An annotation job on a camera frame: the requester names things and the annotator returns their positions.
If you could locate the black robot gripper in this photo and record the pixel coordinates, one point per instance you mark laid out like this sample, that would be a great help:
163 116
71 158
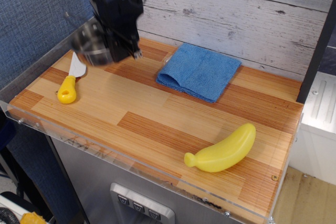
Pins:
118 19

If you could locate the steel pan with wire handle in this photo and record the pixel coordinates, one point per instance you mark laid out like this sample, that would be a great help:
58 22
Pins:
88 41

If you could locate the yellow toy banana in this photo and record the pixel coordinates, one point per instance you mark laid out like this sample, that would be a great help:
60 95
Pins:
225 153

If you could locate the blue folded cloth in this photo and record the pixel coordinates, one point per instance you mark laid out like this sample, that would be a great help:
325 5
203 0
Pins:
199 72

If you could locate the steel cabinet with button panel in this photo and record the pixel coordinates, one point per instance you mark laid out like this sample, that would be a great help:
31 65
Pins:
110 192

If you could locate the toy knife with yellow handle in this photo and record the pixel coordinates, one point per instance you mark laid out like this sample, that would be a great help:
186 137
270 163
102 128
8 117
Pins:
67 91

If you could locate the white aluminium rail block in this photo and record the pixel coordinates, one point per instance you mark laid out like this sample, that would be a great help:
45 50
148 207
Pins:
319 108

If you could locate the black right frame post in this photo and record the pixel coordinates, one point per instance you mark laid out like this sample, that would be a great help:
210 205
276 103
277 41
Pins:
317 55

